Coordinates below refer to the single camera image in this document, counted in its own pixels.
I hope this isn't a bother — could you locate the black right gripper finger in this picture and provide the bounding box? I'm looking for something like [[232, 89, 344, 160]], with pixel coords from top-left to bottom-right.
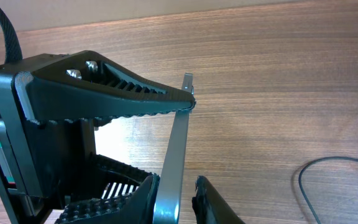
[[192, 175, 245, 224]]

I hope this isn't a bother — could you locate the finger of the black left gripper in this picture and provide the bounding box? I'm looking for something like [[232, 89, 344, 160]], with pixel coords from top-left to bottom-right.
[[55, 155, 160, 224], [14, 50, 196, 121]]

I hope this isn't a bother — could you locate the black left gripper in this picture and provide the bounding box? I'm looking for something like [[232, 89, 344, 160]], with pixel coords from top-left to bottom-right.
[[0, 53, 97, 223]]

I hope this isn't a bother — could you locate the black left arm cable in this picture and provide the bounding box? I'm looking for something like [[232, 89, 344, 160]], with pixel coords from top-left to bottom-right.
[[0, 0, 24, 65]]

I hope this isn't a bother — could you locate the blue screen smartphone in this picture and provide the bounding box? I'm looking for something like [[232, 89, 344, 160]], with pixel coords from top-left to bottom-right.
[[152, 73, 194, 224]]

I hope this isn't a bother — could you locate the black USB charger cable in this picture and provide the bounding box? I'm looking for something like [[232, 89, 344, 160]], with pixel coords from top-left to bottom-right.
[[297, 156, 358, 224]]

